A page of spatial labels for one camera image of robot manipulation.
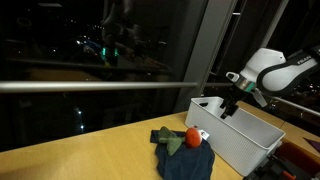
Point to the purple sheet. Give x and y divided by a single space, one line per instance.
315 144

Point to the dark blue cloth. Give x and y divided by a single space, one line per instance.
186 163

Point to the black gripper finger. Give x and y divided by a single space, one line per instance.
227 112

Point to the metal window handrail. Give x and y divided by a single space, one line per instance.
100 86

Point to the black orange clamp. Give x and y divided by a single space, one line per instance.
288 175

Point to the grey window mullion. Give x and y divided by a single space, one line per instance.
203 50

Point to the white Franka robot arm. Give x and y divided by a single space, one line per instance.
286 73

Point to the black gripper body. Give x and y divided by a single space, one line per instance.
235 100

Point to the white plastic basket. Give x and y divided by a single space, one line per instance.
230 143

